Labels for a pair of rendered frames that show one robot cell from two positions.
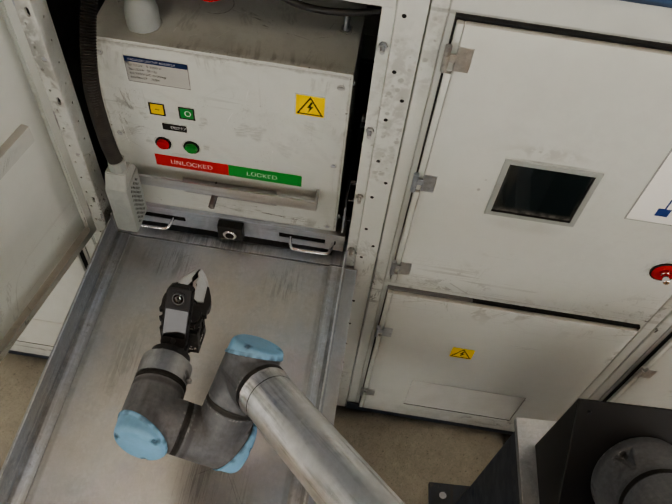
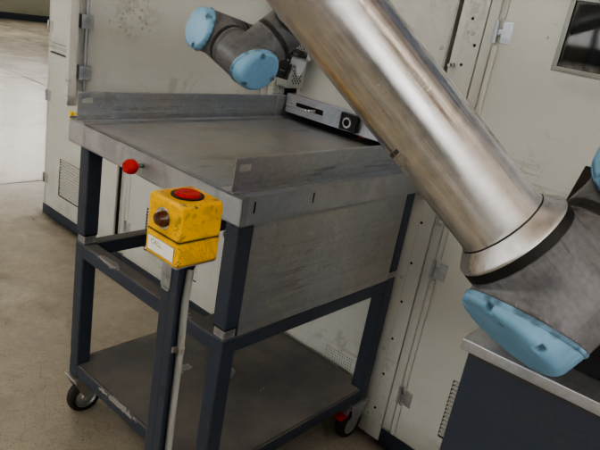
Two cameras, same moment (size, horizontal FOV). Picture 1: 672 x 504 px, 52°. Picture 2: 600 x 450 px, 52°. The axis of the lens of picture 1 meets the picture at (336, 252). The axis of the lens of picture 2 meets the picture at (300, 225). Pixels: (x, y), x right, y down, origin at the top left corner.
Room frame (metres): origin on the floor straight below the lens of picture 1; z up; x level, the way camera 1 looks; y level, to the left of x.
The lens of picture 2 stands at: (-0.57, -0.75, 1.20)
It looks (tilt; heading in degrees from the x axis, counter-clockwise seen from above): 19 degrees down; 36
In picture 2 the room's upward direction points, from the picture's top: 10 degrees clockwise
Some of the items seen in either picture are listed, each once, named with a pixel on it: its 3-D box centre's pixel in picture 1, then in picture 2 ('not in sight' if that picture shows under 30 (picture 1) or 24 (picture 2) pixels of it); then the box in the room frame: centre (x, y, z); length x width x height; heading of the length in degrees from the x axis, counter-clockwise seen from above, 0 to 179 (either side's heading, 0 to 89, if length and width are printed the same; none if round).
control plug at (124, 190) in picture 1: (126, 193); (294, 57); (0.90, 0.46, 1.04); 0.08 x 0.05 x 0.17; 178
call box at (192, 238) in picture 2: not in sight; (183, 226); (0.03, -0.09, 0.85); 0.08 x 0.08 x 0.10; 88
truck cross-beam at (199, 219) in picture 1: (234, 218); (356, 122); (0.98, 0.25, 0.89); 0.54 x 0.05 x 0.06; 88
